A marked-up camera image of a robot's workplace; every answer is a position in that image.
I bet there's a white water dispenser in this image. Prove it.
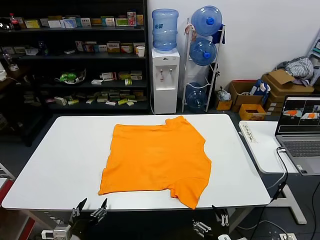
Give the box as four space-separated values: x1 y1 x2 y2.
150 47 181 115

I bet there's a closed brown cardboard box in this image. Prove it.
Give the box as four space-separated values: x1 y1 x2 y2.
264 90 315 116

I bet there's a bowl with green fruit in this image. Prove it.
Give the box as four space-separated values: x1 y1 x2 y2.
54 68 87 86

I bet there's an open brown cardboard box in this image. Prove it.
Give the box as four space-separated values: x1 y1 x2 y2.
261 69 315 95

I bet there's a pink hanging cloth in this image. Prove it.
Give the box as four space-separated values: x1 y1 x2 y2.
184 23 197 41

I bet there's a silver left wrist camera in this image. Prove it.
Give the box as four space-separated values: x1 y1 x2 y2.
41 224 73 240

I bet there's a red-rimmed open cardboard box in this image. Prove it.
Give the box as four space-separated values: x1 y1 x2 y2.
228 79 265 113

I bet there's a labelled blue water jug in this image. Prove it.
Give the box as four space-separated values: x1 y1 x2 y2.
151 8 180 54

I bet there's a blue white plush toy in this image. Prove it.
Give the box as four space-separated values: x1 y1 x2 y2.
251 78 272 105

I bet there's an orange yellow open box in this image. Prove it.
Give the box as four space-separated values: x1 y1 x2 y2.
238 103 267 121

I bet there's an orange t-shirt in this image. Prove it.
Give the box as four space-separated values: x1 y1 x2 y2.
97 115 213 210

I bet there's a white power strip with writing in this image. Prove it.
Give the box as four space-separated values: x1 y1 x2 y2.
239 121 258 145

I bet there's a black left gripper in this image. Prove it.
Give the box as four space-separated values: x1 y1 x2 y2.
67 197 109 237

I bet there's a yellow medicine box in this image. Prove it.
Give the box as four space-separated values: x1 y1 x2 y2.
24 19 41 29

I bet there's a blue white carton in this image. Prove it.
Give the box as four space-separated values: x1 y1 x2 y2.
61 16 77 29

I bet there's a black adapter cable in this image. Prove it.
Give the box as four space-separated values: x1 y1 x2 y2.
271 146 289 201

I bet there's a grey laptop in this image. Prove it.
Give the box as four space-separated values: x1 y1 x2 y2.
274 94 320 176

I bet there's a cola bottle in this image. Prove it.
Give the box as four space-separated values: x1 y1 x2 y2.
8 13 22 31

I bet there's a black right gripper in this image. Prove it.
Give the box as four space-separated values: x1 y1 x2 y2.
192 204 230 240

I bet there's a red white medicine box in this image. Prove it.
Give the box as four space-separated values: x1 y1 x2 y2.
99 71 118 81

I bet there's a dark blue hanging cloth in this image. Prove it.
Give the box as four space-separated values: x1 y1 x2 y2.
211 24 227 45

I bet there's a grey striped clothes pile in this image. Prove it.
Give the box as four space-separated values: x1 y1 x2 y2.
276 56 315 83

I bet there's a green white medicine box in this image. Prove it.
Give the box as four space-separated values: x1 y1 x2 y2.
101 16 116 27

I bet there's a pale plastic rack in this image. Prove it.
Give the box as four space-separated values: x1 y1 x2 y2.
308 32 320 76

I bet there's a black shelf unit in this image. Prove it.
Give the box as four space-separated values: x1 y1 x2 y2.
0 0 151 148

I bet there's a large white work table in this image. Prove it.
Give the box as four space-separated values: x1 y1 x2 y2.
1 113 272 226

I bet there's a white metal jug rack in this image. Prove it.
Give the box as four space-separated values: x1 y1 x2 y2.
181 17 226 113

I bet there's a small yellow box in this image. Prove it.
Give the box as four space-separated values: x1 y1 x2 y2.
215 99 233 111

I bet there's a black stand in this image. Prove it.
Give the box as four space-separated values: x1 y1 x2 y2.
213 63 221 85

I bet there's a small white side table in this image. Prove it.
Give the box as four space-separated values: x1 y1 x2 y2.
238 120 308 225

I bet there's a grey plastic bag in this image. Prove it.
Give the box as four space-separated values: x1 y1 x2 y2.
216 86 231 102

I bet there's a tall pink carton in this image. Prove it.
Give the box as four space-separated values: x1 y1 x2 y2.
126 11 137 27

